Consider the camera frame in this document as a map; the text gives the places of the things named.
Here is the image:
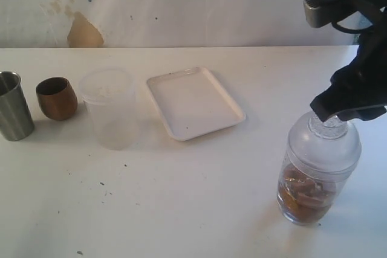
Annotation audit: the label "clear dome shaker lid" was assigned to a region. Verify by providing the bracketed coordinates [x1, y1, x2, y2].
[285, 111, 362, 182]

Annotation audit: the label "white rectangular tray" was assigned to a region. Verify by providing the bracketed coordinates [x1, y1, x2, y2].
[146, 67, 246, 141]

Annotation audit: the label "translucent plastic container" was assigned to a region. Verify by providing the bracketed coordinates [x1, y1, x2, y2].
[79, 67, 138, 150]

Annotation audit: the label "clear plastic shaker cup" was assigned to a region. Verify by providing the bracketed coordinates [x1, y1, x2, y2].
[276, 161, 354, 226]

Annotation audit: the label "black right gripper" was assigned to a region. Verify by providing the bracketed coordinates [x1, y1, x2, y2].
[304, 0, 386, 122]

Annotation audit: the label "brown wooden cubes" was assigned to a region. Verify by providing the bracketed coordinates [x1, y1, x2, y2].
[279, 164, 336, 221]

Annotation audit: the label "stainless steel cup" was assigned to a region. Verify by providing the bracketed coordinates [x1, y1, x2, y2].
[1, 71, 34, 141]

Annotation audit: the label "brown wooden cup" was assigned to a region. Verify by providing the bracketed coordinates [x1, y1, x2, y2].
[35, 77, 78, 121]

